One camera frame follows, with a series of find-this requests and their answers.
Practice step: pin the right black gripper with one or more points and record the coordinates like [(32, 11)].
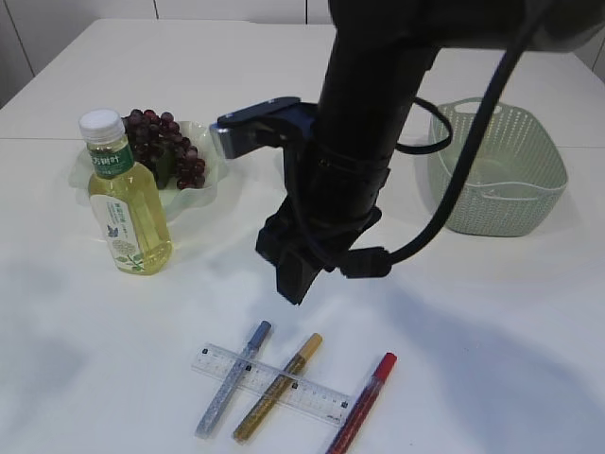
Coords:
[(331, 197)]

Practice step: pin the clear plastic ruler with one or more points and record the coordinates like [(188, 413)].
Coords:
[(302, 395)]

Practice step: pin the green tea bottle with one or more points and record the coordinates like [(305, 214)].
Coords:
[(124, 197)]

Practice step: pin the blue glitter pen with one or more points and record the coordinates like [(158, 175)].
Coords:
[(224, 394)]

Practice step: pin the dark red grape bunch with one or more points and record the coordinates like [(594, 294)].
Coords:
[(158, 143)]

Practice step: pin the clear plastic sheet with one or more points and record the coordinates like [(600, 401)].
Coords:
[(491, 177)]

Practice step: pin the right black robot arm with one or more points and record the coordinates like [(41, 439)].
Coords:
[(380, 56)]

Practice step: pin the gold glitter pen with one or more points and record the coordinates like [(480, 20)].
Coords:
[(261, 409)]

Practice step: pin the red glitter pen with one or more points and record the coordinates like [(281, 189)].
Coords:
[(362, 406)]

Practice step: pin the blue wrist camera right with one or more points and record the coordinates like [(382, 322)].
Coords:
[(257, 127)]

